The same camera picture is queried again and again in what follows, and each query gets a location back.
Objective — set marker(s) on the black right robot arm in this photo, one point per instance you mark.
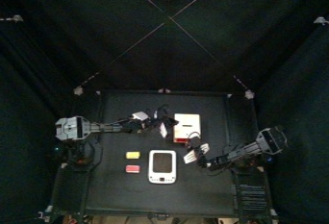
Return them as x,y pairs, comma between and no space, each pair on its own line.
253,147

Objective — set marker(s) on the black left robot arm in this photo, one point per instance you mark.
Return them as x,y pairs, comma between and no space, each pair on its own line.
94,127

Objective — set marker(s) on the white wooden drawer cabinet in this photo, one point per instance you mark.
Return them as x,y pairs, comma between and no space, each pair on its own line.
187,125

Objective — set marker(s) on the white toy tablet dark screen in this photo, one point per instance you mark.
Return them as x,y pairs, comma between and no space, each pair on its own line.
162,166

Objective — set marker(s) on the pale yellow toy block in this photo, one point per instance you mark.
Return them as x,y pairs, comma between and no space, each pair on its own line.
132,155

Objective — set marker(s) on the red toy block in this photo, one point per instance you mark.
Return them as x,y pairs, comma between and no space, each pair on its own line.
132,169

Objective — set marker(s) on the white text label sticker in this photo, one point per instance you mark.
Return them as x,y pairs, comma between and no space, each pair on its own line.
251,195

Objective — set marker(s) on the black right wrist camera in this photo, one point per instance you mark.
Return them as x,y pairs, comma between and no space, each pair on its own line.
195,142

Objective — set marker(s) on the grey frame middle clamp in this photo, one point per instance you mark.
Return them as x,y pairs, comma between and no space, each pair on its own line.
163,90

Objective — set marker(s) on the grey frame corner clamp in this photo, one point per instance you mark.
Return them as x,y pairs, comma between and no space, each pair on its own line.
16,18
249,94
78,90
320,20

